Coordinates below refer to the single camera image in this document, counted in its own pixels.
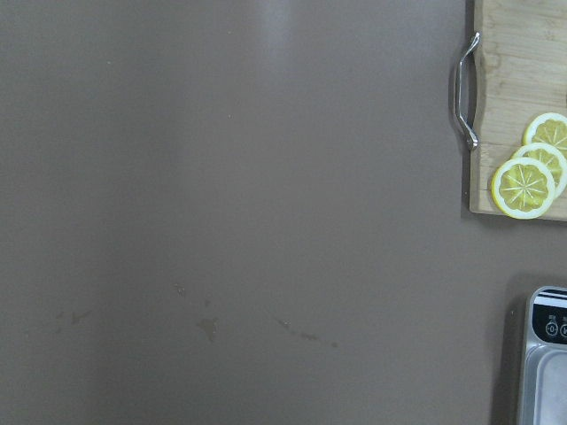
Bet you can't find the lemon slice middle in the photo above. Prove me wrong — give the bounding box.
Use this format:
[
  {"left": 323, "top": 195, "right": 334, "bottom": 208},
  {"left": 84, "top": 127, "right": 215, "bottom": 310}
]
[{"left": 511, "top": 143, "right": 566, "bottom": 198}]

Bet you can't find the bamboo cutting board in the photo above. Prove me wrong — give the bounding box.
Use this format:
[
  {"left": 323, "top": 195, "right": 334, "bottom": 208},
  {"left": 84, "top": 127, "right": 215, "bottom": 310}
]
[{"left": 453, "top": 1, "right": 566, "bottom": 214}]

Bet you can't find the lemon slice lower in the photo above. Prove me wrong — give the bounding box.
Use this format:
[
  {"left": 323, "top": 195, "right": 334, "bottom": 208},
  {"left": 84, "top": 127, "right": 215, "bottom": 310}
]
[{"left": 522, "top": 112, "right": 566, "bottom": 155}]

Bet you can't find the silver digital kitchen scale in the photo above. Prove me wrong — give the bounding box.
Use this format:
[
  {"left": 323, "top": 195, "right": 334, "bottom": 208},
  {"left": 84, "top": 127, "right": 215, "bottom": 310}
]
[{"left": 516, "top": 286, "right": 566, "bottom": 424}]

